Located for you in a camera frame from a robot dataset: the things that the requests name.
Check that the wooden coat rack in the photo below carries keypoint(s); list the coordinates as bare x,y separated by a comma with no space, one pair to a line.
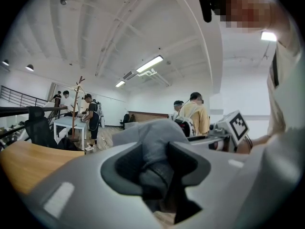
75,108

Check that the black bag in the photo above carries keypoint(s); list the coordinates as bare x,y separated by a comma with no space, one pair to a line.
68,144

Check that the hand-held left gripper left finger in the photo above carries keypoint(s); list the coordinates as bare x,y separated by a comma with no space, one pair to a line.
83,187

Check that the person's right forearm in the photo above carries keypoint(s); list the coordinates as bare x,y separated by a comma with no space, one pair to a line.
252,144

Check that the person's beige shirt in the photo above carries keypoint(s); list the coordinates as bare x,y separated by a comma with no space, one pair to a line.
290,92

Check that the ceiling air vent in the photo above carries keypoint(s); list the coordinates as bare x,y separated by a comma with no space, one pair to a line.
128,75

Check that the black metal railing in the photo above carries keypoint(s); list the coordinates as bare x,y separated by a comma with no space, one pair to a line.
14,110

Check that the thin black stair railing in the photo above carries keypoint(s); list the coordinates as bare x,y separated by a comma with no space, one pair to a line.
21,95

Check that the person's face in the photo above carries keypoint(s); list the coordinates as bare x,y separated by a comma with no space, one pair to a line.
250,8

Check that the fluorescent ceiling light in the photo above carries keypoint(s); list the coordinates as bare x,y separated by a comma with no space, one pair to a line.
120,84
149,64
268,36

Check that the black dome lamp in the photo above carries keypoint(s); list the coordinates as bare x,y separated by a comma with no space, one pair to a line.
29,68
5,63

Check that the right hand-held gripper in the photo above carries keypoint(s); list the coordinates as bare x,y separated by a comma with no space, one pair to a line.
238,128

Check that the wooden table with white frame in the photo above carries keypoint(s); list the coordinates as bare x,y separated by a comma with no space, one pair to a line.
31,161

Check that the black head camera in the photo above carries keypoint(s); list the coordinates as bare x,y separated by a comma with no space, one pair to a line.
206,7

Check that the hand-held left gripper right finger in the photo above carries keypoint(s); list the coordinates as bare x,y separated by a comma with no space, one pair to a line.
238,187

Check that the black office chair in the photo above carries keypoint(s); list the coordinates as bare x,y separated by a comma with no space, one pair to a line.
125,119
38,128

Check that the small ceiling fixture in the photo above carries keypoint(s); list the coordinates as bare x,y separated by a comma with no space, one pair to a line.
63,1

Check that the grey jacket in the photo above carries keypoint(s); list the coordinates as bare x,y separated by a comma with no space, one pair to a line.
157,137

